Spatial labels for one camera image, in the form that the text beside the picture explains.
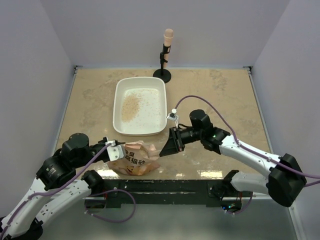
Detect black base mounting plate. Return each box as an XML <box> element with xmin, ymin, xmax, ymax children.
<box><xmin>85</xmin><ymin>179</ymin><xmax>251</xmax><ymax>210</ymax></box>

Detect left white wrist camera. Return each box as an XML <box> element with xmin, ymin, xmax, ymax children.
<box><xmin>102</xmin><ymin>137</ymin><xmax>127</xmax><ymax>163</ymax></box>

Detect pink cat litter bag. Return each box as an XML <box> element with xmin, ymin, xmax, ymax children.
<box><xmin>107</xmin><ymin>140</ymin><xmax>161</xmax><ymax>176</ymax></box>

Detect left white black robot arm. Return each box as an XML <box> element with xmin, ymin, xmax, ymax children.
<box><xmin>0</xmin><ymin>133</ymin><xmax>110</xmax><ymax>240</ymax></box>

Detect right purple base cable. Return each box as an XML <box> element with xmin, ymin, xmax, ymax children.
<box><xmin>223</xmin><ymin>192</ymin><xmax>255</xmax><ymax>216</ymax></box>

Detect white plastic litter box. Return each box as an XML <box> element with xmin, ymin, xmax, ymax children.
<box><xmin>112</xmin><ymin>76</ymin><xmax>167</xmax><ymax>136</ymax></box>

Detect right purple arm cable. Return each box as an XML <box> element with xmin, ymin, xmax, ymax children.
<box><xmin>173</xmin><ymin>95</ymin><xmax>320</xmax><ymax>188</ymax></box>

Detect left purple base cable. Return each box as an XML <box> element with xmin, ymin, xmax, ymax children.
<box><xmin>84</xmin><ymin>188</ymin><xmax>137</xmax><ymax>223</ymax></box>

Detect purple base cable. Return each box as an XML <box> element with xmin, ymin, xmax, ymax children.
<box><xmin>223</xmin><ymin>192</ymin><xmax>255</xmax><ymax>216</ymax></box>
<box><xmin>84</xmin><ymin>188</ymin><xmax>137</xmax><ymax>223</ymax></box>

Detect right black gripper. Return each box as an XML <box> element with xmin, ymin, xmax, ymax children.
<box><xmin>160</xmin><ymin>126</ymin><xmax>204</xmax><ymax>157</ymax></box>

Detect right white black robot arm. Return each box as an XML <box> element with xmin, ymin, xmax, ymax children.
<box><xmin>159</xmin><ymin>109</ymin><xmax>307</xmax><ymax>208</ymax></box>

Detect black stand with beige handle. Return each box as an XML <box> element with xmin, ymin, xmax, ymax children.
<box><xmin>153</xmin><ymin>28</ymin><xmax>174</xmax><ymax>84</ymax></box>

